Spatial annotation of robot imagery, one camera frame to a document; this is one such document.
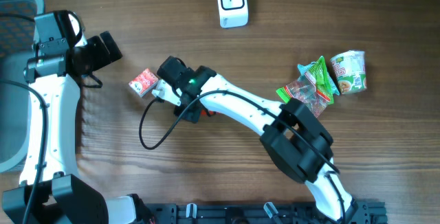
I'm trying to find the red coffee stick sachet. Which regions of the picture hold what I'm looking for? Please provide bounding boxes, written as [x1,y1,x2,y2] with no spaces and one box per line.
[201,110,217,117]

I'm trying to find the small red white carton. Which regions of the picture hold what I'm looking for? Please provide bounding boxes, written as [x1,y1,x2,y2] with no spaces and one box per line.
[129,69,159,97]

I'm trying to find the light blue clear packet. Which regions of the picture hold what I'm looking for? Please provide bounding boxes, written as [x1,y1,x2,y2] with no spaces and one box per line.
[297,62,340,96]

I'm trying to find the green snack bag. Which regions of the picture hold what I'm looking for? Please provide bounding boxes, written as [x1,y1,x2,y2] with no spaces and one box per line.
[276,56,340,117]

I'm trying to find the instant noodle cup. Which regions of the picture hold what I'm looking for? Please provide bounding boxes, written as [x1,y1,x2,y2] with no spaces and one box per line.
[330,50,367,95]

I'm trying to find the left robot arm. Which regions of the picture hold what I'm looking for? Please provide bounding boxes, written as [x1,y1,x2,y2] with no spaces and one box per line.
[2,10,155,223]

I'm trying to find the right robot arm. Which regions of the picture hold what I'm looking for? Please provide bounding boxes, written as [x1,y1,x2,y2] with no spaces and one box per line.
[157,56,358,223]

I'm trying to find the grey plastic shopping basket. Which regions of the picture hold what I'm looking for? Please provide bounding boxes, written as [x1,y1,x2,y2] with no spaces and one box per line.
[1,0,45,173]

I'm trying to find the black mounting rail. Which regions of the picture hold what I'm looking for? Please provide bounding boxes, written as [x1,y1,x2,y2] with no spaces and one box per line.
[147,201,388,224]

